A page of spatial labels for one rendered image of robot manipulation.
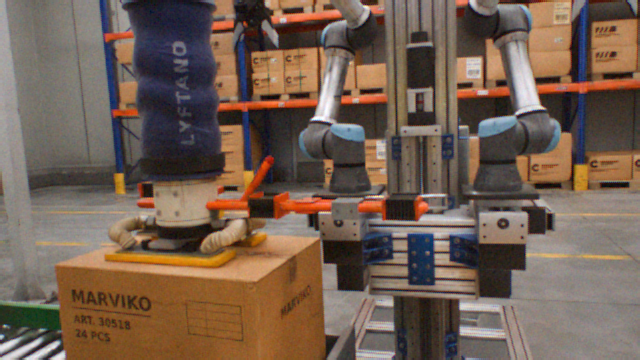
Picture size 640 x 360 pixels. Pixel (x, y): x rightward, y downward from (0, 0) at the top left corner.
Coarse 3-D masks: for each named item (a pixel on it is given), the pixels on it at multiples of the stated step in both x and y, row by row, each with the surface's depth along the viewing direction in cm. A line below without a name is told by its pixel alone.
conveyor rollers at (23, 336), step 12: (0, 336) 186; (12, 336) 189; (24, 336) 185; (36, 336) 189; (48, 336) 184; (60, 336) 188; (0, 348) 176; (12, 348) 179; (24, 348) 175; (36, 348) 178; (48, 348) 174; (60, 348) 177
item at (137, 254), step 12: (144, 240) 131; (108, 252) 132; (120, 252) 131; (132, 252) 130; (144, 252) 129; (156, 252) 128; (168, 252) 128; (180, 252) 127; (192, 252) 126; (216, 252) 125; (228, 252) 127; (168, 264) 125; (180, 264) 124; (192, 264) 122; (204, 264) 121; (216, 264) 120
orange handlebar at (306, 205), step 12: (144, 204) 139; (216, 204) 131; (228, 204) 130; (240, 204) 129; (288, 204) 124; (300, 204) 123; (312, 204) 122; (324, 204) 121; (360, 204) 118; (372, 204) 117; (420, 204) 114
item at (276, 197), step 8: (272, 192) 134; (288, 192) 131; (248, 200) 126; (256, 200) 125; (264, 200) 124; (272, 200) 124; (280, 200) 126; (248, 208) 127; (256, 208) 126; (264, 208) 125; (272, 208) 125; (248, 216) 127; (256, 216) 125; (264, 216) 125; (272, 216) 124; (280, 216) 126
